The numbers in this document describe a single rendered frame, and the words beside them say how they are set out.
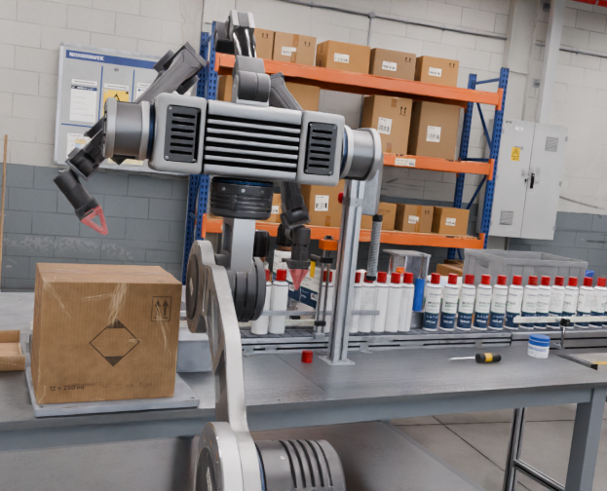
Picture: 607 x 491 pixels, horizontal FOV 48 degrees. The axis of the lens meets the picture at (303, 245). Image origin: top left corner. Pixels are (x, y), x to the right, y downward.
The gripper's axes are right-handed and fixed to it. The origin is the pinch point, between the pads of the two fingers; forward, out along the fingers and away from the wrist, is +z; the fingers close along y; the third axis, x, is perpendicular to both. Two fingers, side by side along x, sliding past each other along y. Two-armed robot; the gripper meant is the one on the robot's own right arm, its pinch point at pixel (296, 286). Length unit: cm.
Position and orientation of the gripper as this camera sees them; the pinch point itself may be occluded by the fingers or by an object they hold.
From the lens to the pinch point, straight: 225.6
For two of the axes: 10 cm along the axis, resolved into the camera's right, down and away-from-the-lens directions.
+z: -1.0, 9.9, 1.1
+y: -9.0, -0.5, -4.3
